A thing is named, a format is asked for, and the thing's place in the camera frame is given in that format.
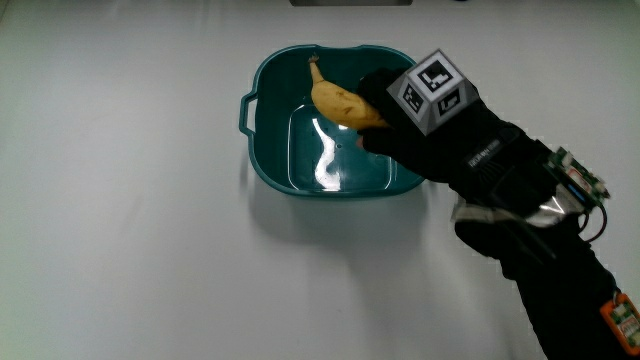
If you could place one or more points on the person's right hand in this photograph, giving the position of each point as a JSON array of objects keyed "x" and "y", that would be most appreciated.
[{"x": 465, "y": 150}]

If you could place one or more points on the yellow banana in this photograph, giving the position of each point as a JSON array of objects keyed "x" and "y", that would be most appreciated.
[{"x": 342, "y": 106}]

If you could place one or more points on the teal plastic basin plate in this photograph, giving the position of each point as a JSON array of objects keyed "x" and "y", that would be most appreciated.
[{"x": 300, "y": 150}]

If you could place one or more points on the person's right forearm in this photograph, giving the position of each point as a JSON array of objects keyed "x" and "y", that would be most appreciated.
[{"x": 555, "y": 270}]

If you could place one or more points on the orange sensor module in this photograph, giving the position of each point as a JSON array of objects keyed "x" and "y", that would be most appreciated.
[{"x": 621, "y": 322}]

